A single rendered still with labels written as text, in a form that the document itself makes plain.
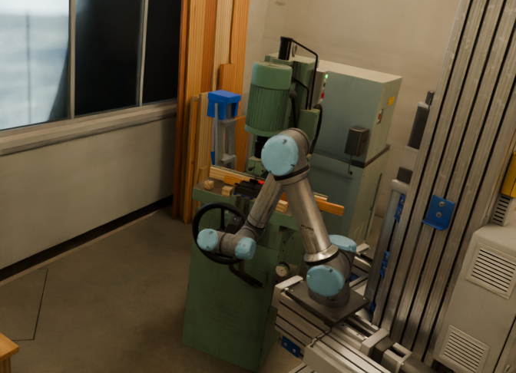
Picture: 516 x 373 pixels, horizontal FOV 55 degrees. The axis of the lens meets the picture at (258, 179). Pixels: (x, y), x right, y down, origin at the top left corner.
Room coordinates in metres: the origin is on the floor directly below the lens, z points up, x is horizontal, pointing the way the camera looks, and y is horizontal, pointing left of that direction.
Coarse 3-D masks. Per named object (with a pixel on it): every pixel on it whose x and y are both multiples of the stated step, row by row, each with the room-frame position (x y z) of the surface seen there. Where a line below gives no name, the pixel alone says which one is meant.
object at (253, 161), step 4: (248, 160) 2.18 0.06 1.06; (252, 160) 2.17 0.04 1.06; (256, 160) 2.16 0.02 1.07; (260, 160) 2.17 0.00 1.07; (248, 164) 2.17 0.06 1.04; (252, 164) 2.17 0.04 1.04; (256, 164) 2.16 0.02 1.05; (260, 164) 2.16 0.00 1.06; (256, 168) 2.16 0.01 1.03; (260, 168) 2.16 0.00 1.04; (264, 168) 2.20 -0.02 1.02; (248, 172) 2.17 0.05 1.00; (252, 172) 2.17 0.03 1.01; (256, 172) 2.16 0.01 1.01; (260, 172) 2.16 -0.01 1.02
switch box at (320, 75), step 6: (312, 72) 2.43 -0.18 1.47; (318, 72) 2.43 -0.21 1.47; (324, 72) 2.43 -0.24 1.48; (312, 78) 2.43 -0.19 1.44; (318, 78) 2.42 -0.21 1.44; (324, 78) 2.45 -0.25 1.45; (312, 84) 2.43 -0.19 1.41; (318, 84) 2.42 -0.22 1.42; (318, 90) 2.42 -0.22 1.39; (324, 90) 2.50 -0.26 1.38; (318, 96) 2.42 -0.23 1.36; (312, 102) 2.43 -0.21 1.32; (318, 102) 2.42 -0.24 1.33
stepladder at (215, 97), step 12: (216, 96) 3.05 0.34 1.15; (228, 96) 3.05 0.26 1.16; (240, 96) 3.14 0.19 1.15; (216, 108) 3.02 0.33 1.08; (228, 108) 3.15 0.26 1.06; (216, 120) 3.01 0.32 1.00; (228, 120) 3.10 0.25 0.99; (216, 132) 3.01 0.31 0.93; (228, 132) 3.14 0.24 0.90; (216, 144) 3.00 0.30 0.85; (228, 144) 3.14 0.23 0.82; (216, 156) 3.00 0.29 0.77; (228, 156) 3.11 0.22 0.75; (228, 168) 3.18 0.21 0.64
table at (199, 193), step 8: (200, 184) 2.18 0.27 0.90; (216, 184) 2.21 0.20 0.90; (224, 184) 2.23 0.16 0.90; (192, 192) 2.13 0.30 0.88; (200, 192) 2.12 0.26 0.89; (208, 192) 2.11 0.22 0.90; (216, 192) 2.12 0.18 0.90; (232, 192) 2.15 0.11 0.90; (200, 200) 2.12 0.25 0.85; (208, 200) 2.10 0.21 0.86; (216, 200) 2.09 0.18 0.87; (224, 200) 2.08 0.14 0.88; (288, 208) 2.06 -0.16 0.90; (224, 216) 1.97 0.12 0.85; (272, 216) 2.01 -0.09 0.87; (280, 216) 1.99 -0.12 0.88; (288, 216) 1.98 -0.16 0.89; (280, 224) 1.99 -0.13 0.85; (288, 224) 1.98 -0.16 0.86
